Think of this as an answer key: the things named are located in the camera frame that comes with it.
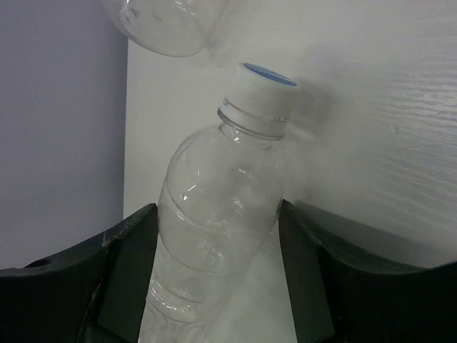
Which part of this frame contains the clear jar silver lid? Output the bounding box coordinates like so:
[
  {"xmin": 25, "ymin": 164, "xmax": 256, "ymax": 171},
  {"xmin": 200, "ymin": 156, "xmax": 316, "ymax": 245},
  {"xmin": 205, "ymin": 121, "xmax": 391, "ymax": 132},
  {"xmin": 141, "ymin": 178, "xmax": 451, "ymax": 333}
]
[{"xmin": 102, "ymin": 0, "xmax": 229, "ymax": 57}]

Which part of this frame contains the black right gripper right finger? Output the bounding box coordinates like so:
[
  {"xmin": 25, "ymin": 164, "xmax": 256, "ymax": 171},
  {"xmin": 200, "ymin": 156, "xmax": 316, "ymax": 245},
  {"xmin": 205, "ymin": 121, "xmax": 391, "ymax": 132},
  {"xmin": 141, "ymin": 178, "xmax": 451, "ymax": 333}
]
[{"xmin": 278, "ymin": 201, "xmax": 456, "ymax": 342}]

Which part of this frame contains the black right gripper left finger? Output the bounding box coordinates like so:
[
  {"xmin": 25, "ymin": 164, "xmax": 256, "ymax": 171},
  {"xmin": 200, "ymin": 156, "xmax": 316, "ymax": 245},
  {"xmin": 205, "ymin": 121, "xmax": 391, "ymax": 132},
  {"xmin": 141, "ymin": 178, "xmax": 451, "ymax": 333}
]
[{"xmin": 1, "ymin": 204, "xmax": 158, "ymax": 342}]

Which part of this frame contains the blue-labelled bottle blue cap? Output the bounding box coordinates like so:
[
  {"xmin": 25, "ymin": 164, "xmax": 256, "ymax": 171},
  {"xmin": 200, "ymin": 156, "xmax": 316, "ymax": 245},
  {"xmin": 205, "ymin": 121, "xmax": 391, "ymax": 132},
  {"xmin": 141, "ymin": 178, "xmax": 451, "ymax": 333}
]
[{"xmin": 139, "ymin": 63, "xmax": 299, "ymax": 342}]

